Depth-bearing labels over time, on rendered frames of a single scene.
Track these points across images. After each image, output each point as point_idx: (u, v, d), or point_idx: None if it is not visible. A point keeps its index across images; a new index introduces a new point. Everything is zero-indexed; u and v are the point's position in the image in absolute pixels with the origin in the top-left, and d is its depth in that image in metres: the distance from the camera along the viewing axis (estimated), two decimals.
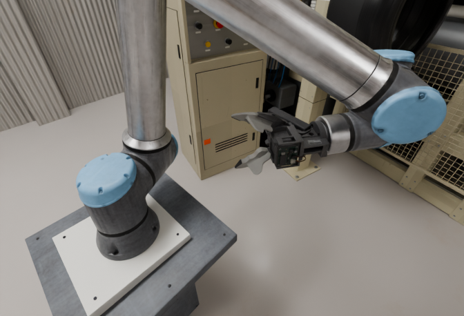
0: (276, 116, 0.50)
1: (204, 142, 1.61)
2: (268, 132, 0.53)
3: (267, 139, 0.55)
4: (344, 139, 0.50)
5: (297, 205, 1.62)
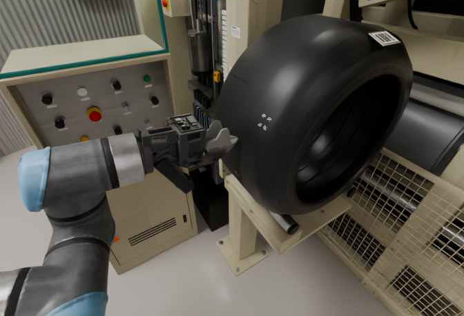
0: (211, 159, 0.47)
1: None
2: (202, 152, 0.48)
3: None
4: (119, 145, 0.38)
5: None
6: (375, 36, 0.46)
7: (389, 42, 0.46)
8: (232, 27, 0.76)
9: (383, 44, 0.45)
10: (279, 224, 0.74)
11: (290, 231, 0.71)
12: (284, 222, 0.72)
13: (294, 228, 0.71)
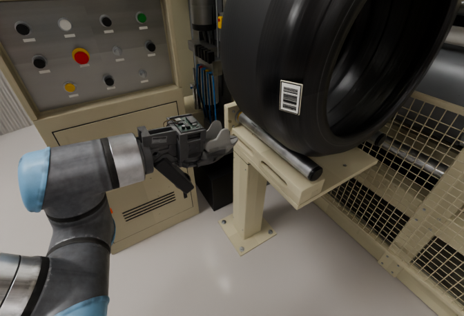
0: (212, 159, 0.47)
1: None
2: (202, 152, 0.48)
3: None
4: (119, 146, 0.38)
5: (232, 302, 1.15)
6: (286, 110, 0.43)
7: (298, 103, 0.41)
8: None
9: (298, 114, 0.42)
10: (311, 159, 0.62)
11: (322, 170, 0.60)
12: None
13: (320, 176, 0.61)
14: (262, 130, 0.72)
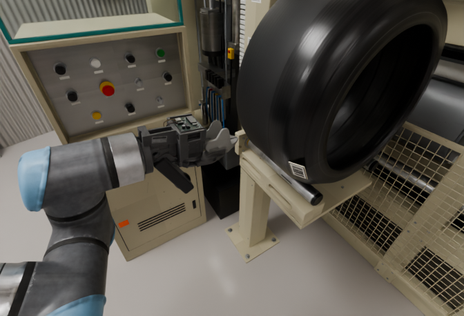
0: (211, 159, 0.47)
1: (119, 225, 1.25)
2: (202, 152, 0.48)
3: None
4: (119, 145, 0.38)
5: (239, 306, 1.25)
6: (297, 175, 0.59)
7: (304, 174, 0.56)
8: None
9: (306, 179, 0.58)
10: (302, 194, 0.71)
11: (315, 200, 0.68)
12: (308, 191, 0.70)
13: (319, 196, 0.68)
14: None
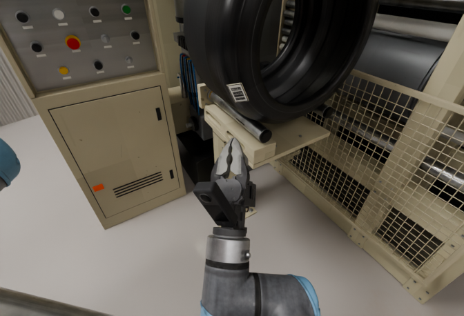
0: (213, 175, 0.54)
1: (94, 188, 1.27)
2: (223, 178, 0.53)
3: (232, 179, 0.51)
4: None
5: None
6: (239, 101, 0.62)
7: (244, 94, 0.59)
8: None
9: (248, 101, 0.61)
10: (253, 132, 0.73)
11: (262, 135, 0.70)
12: (258, 128, 0.72)
13: (267, 132, 0.70)
14: None
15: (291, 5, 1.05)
